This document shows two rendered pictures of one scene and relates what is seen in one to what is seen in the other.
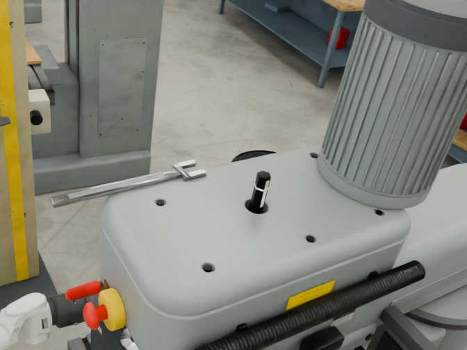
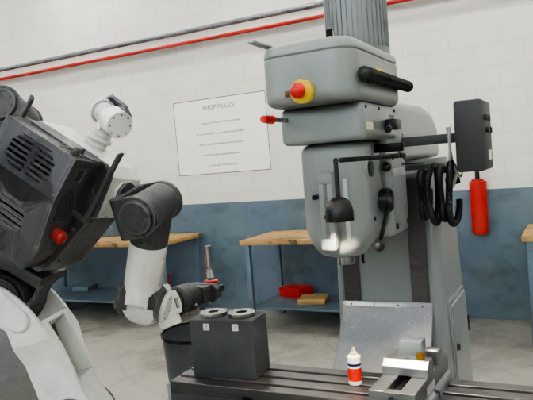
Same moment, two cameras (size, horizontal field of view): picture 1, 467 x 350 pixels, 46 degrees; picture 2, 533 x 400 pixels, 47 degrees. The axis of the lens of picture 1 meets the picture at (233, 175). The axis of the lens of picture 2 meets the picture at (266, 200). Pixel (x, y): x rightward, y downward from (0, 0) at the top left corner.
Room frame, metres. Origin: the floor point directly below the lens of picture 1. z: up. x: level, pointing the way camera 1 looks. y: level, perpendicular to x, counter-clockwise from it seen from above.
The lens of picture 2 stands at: (-0.83, 0.88, 1.58)
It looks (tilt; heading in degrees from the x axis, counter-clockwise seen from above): 3 degrees down; 335
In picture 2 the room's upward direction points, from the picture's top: 5 degrees counter-clockwise
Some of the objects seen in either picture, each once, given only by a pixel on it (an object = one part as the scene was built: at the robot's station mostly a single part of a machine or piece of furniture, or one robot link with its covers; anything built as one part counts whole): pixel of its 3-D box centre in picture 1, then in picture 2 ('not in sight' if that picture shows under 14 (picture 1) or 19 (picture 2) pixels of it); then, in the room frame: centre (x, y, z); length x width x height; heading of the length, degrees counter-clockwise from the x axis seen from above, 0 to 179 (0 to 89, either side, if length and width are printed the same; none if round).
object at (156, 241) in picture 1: (255, 241); (335, 79); (0.68, -0.06, 1.81); 0.47 x 0.26 x 0.16; 128
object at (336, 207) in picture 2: not in sight; (339, 209); (0.50, 0.07, 1.46); 0.07 x 0.07 x 0.06
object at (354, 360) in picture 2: not in sight; (354, 364); (0.68, -0.05, 0.98); 0.04 x 0.04 x 0.11
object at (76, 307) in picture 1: (87, 304); (193, 295); (0.99, 0.32, 1.19); 0.13 x 0.12 x 0.10; 34
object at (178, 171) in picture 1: (130, 183); (270, 48); (0.66, 0.15, 1.89); 0.24 x 0.04 x 0.01; 130
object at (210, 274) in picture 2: not in sight; (209, 263); (1.04, 0.25, 1.28); 0.03 x 0.03 x 0.11
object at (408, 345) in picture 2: not in sight; (412, 349); (0.53, -0.15, 1.04); 0.06 x 0.05 x 0.06; 36
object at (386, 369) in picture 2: not in sight; (407, 365); (0.50, -0.11, 1.01); 0.12 x 0.06 x 0.04; 36
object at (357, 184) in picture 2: not in sight; (343, 198); (0.67, -0.05, 1.47); 0.21 x 0.19 x 0.32; 38
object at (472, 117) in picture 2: not in sight; (475, 136); (0.59, -0.49, 1.62); 0.20 x 0.09 x 0.21; 128
